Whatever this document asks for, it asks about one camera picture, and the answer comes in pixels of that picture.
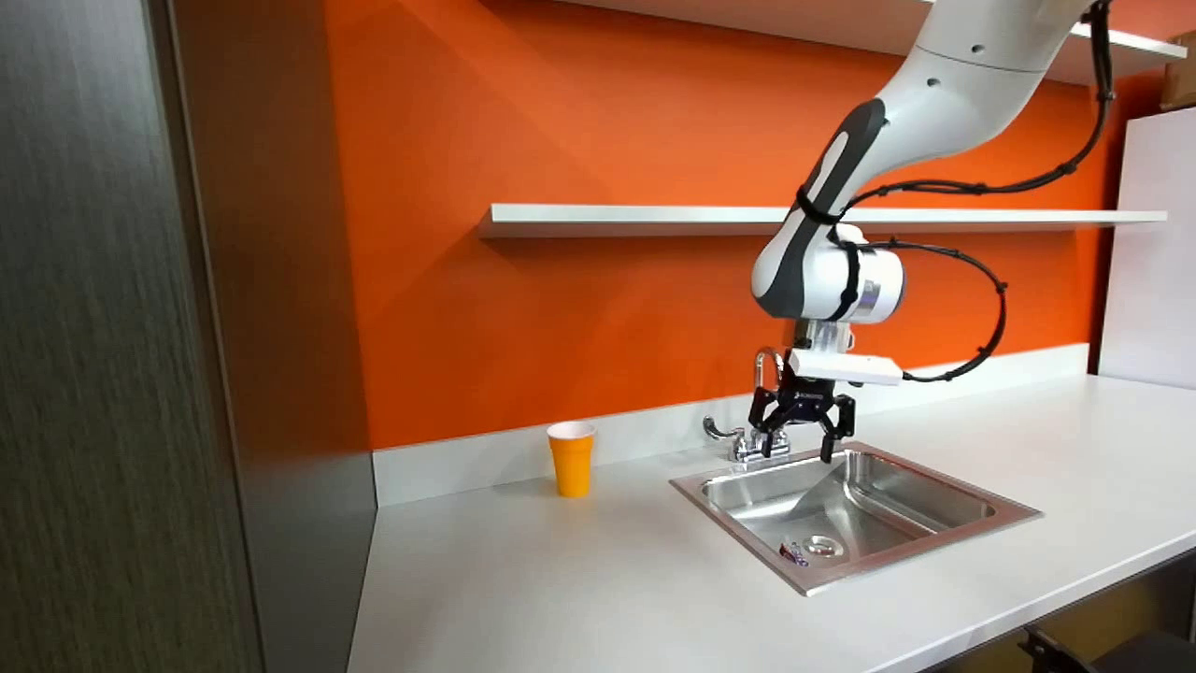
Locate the short white wall shelf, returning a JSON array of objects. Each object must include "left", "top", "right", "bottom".
[{"left": 1068, "top": 19, "right": 1191, "bottom": 64}]

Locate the chrome faucet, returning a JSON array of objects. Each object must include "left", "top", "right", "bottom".
[{"left": 699, "top": 349, "right": 799, "bottom": 467}]

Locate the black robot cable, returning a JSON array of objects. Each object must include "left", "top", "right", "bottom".
[{"left": 857, "top": 12, "right": 1120, "bottom": 388}]

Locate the long white wall shelf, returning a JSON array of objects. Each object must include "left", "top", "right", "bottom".
[{"left": 482, "top": 204, "right": 1171, "bottom": 241}]

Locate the orange paper cup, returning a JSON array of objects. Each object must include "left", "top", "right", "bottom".
[{"left": 546, "top": 419, "right": 598, "bottom": 504}]

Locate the dark chair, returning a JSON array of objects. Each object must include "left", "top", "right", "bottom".
[{"left": 1015, "top": 626, "right": 1196, "bottom": 673}]

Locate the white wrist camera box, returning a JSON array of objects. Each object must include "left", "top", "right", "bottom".
[{"left": 786, "top": 344, "right": 903, "bottom": 388}]

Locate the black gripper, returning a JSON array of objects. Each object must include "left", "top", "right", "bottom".
[{"left": 744, "top": 379, "right": 862, "bottom": 467}]

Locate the stainless steel sink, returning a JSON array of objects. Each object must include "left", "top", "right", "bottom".
[{"left": 670, "top": 442, "right": 1042, "bottom": 597}]

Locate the dark wood cabinet panel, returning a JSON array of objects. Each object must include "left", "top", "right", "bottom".
[{"left": 0, "top": 0, "right": 380, "bottom": 673}]

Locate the white appliance panel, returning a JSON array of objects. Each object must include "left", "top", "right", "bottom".
[{"left": 1095, "top": 104, "right": 1196, "bottom": 393}]

